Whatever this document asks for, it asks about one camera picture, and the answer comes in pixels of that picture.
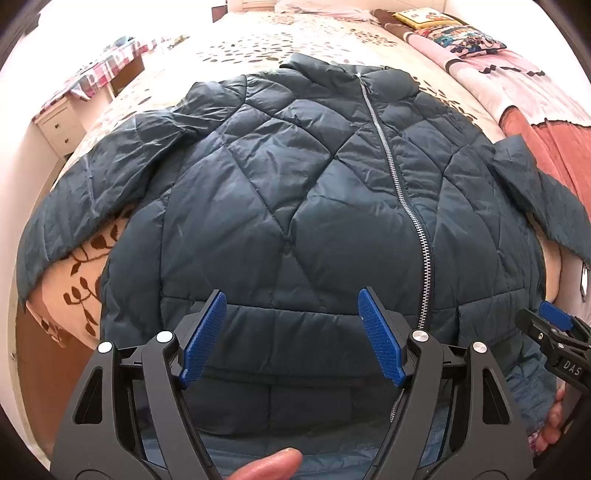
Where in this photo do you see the beige leaf-print bed blanket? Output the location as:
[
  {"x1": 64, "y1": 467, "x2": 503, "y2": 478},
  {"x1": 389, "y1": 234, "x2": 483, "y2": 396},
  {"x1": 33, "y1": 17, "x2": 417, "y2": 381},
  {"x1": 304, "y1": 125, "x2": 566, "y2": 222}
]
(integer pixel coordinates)
[{"x1": 25, "y1": 9, "x2": 578, "y2": 347}]

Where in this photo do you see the white pillow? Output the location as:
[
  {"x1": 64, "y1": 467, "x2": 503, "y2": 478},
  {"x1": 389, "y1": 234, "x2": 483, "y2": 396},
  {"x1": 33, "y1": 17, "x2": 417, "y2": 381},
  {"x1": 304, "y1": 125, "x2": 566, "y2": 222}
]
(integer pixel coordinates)
[{"x1": 274, "y1": 0, "x2": 370, "y2": 19}]

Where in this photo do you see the colourful cartoon cushion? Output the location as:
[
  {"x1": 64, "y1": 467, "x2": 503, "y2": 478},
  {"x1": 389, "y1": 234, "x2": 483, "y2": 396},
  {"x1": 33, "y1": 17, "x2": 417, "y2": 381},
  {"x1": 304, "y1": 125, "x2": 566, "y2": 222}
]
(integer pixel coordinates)
[{"x1": 418, "y1": 23, "x2": 508, "y2": 58}]

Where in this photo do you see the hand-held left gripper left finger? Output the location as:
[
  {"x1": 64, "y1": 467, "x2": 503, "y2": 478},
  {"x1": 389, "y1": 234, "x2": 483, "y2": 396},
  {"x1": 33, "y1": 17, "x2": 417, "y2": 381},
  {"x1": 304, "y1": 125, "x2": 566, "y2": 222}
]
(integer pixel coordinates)
[{"x1": 52, "y1": 290, "x2": 228, "y2": 480}]

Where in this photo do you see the yellow cushion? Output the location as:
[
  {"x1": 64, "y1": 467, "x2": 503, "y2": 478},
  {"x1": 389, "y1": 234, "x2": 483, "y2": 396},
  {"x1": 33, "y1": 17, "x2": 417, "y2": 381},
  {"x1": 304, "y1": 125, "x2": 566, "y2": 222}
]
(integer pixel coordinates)
[{"x1": 392, "y1": 8, "x2": 455, "y2": 31}]

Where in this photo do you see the white drawer cabinet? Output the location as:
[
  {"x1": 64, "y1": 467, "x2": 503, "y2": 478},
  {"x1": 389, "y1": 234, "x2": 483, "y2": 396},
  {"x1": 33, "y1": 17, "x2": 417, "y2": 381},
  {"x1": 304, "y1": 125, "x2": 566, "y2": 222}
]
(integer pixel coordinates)
[{"x1": 34, "y1": 99, "x2": 86, "y2": 160}]

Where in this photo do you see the dark teal quilted jacket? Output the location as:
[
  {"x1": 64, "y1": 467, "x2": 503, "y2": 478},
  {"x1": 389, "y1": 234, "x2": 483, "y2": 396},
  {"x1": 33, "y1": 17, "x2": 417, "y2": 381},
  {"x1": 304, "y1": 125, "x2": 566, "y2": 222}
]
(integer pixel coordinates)
[{"x1": 16, "y1": 53, "x2": 587, "y2": 480}]

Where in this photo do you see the person's right hand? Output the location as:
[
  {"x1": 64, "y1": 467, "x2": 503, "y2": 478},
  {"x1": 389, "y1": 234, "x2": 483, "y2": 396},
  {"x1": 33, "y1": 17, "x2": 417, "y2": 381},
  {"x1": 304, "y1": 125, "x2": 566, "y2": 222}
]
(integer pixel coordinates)
[{"x1": 539, "y1": 385, "x2": 568, "y2": 450}]

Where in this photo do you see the pink striped blanket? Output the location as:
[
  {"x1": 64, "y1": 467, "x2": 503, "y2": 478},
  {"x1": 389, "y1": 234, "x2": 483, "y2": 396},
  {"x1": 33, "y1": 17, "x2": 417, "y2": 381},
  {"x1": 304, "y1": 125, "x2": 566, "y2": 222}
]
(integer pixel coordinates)
[{"x1": 369, "y1": 9, "x2": 591, "y2": 204}]

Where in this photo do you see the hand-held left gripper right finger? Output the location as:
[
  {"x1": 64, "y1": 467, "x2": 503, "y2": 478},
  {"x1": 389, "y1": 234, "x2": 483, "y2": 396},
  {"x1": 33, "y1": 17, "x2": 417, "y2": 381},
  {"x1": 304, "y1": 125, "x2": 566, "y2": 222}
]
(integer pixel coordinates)
[{"x1": 358, "y1": 286, "x2": 536, "y2": 480}]

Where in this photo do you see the person's left hand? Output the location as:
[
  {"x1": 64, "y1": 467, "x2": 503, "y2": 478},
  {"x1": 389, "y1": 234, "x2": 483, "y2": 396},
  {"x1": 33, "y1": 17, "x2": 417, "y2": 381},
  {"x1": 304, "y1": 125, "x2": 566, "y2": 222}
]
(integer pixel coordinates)
[{"x1": 228, "y1": 448, "x2": 303, "y2": 480}]

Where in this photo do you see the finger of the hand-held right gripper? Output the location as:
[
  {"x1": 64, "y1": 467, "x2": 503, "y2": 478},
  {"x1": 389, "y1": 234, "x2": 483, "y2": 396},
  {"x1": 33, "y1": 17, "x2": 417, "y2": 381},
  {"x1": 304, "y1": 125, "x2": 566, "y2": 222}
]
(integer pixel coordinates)
[
  {"x1": 539, "y1": 301, "x2": 591, "y2": 344},
  {"x1": 515, "y1": 308, "x2": 561, "y2": 358}
]

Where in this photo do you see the person's plaid clothing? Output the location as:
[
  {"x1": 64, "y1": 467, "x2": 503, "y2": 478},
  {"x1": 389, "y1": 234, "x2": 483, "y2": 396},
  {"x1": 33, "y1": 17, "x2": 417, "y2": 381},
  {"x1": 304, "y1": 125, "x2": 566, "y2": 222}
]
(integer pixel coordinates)
[{"x1": 527, "y1": 427, "x2": 549, "y2": 459}]

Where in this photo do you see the plaid tablecloth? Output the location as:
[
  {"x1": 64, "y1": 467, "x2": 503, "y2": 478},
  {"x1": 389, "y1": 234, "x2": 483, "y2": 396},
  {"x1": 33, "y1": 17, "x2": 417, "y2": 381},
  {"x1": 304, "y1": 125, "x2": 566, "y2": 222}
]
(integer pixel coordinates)
[{"x1": 41, "y1": 39, "x2": 153, "y2": 118}]

